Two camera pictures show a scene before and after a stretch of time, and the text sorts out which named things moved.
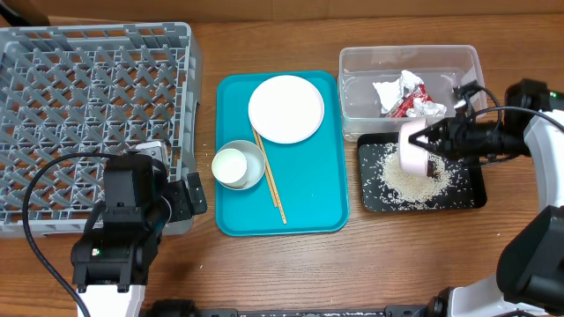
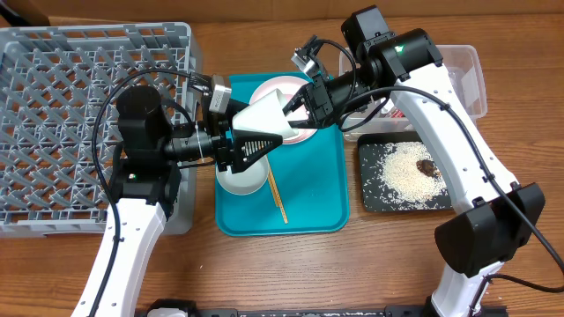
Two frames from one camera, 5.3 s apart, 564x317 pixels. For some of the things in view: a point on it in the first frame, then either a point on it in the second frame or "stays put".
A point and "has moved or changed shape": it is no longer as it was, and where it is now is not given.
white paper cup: [229, 165] has moved or changed shape
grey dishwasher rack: [100, 89] stays put
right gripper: [443, 138] to [322, 102]
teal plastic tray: [311, 175] stays put
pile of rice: [399, 184] stays put
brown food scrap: [431, 169] stays put
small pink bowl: [412, 158] to [303, 133]
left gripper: [185, 209] to [228, 155]
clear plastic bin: [382, 87] stays put
